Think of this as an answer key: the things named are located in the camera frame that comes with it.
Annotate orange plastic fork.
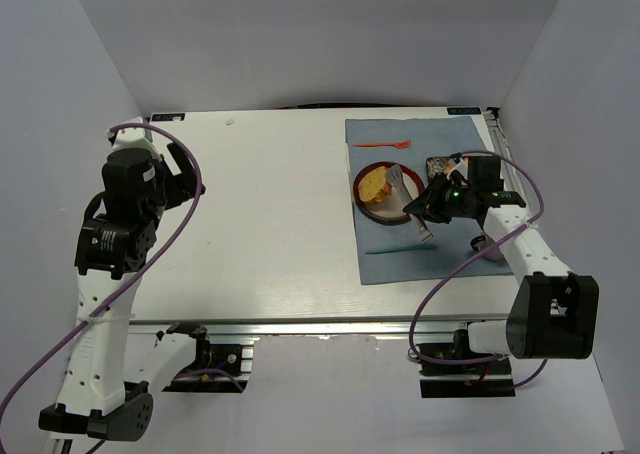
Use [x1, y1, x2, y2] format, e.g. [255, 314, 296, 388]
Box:
[353, 140, 411, 149]

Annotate aluminium table front rail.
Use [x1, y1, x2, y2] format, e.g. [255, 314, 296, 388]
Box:
[127, 318, 506, 339]

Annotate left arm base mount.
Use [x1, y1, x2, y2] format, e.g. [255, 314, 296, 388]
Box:
[164, 344, 253, 394]

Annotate blue cloth placemat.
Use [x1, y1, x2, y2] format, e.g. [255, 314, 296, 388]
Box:
[345, 116, 493, 285]

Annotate seeded bread slice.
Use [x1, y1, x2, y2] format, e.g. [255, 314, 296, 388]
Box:
[357, 166, 392, 205]

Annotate lavender mug black handle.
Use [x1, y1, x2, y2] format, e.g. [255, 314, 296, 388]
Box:
[470, 234, 504, 262]

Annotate red rimmed round plate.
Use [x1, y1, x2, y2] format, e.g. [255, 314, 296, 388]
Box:
[352, 161, 410, 225]

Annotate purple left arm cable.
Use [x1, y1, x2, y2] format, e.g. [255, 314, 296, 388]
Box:
[0, 121, 206, 454]

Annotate teal plastic knife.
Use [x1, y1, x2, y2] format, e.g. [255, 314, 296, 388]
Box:
[365, 243, 438, 255]

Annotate black patterned square plate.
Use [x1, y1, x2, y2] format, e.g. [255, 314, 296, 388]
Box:
[425, 154, 500, 185]

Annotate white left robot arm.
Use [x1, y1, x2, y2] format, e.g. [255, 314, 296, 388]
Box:
[38, 121, 209, 442]

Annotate orange striped croissant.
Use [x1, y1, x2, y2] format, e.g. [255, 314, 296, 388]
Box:
[445, 156, 469, 182]

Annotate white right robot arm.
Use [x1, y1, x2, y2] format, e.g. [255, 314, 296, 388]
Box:
[404, 150, 599, 366]

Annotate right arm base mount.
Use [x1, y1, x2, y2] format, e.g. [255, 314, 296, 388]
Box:
[407, 349, 515, 399]

